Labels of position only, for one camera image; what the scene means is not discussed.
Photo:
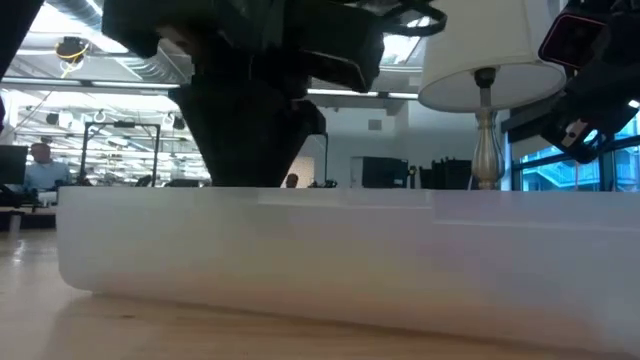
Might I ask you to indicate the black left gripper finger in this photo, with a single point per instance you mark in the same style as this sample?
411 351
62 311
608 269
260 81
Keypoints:
250 145

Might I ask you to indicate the clear supply box pink lid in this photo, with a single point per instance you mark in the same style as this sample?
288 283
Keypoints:
320 260

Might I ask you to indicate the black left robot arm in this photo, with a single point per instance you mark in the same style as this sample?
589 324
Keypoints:
12 25

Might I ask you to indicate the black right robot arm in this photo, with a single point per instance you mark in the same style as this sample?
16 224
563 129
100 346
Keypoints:
627 25

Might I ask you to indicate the person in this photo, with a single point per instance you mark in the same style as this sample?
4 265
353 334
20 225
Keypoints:
46 172
292 180

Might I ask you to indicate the blue tinted window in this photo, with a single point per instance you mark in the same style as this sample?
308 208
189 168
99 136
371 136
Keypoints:
550 170

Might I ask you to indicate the long ceiling light bar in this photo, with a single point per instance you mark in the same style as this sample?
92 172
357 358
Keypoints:
135 85

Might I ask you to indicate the white shade table lamp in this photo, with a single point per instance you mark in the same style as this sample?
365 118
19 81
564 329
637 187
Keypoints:
490 50

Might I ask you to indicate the black cabinet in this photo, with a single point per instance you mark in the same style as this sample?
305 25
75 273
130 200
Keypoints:
385 172

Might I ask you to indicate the black equipment crate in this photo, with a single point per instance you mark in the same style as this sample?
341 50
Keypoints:
447 174

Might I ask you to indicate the background office desk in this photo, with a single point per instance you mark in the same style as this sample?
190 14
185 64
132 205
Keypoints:
30 212

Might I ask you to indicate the black computer monitor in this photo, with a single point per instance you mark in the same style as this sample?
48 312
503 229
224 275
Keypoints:
12 165

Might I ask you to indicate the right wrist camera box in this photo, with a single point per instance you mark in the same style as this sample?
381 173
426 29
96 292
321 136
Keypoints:
572 40

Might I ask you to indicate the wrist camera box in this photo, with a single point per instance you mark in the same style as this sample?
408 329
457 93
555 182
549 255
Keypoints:
572 40
345 45

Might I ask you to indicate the black background rig frame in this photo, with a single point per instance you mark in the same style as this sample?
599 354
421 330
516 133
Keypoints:
120 124
326 160

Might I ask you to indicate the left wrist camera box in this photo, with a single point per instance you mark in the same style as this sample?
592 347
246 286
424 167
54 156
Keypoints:
345 45

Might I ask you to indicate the grey square wall vent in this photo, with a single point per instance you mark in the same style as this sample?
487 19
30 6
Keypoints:
375 125

